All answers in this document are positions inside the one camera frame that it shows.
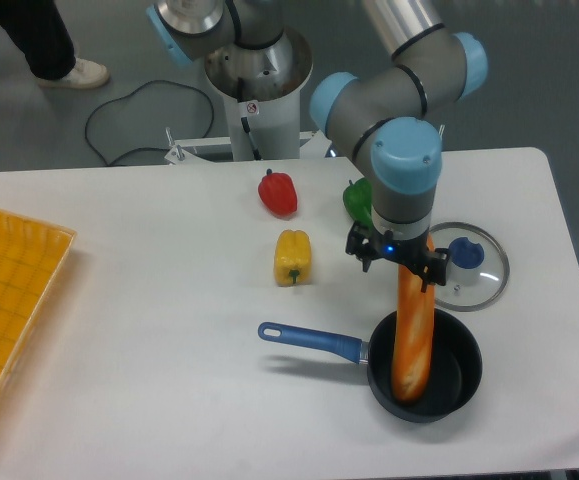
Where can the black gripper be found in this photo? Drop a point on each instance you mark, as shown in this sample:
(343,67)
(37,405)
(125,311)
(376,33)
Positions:
(368,245)

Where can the long orange bread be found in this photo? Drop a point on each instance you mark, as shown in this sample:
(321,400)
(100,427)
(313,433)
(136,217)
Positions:
(413,341)

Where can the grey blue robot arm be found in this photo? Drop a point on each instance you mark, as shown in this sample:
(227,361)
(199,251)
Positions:
(378,124)

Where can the green bell pepper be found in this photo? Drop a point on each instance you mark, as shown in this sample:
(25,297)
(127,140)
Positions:
(357,202)

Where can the glass lid blue knob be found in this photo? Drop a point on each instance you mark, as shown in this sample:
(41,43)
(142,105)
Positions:
(478,270)

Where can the yellow bell pepper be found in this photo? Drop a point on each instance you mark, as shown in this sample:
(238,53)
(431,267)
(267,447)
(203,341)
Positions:
(292,258)

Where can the red bell pepper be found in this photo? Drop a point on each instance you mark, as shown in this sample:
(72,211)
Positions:
(278,194)

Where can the white sneaker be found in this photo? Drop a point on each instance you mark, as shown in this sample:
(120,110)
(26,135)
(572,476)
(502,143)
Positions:
(86,74)

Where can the yellow woven basket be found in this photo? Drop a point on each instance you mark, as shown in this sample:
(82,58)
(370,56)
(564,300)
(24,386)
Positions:
(32,252)

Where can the person's leg black trousers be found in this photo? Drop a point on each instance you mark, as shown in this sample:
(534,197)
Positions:
(37,29)

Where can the dark pot blue handle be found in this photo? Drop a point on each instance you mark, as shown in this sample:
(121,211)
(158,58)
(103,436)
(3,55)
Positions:
(455,369)

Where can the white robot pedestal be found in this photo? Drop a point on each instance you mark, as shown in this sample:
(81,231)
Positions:
(261,94)

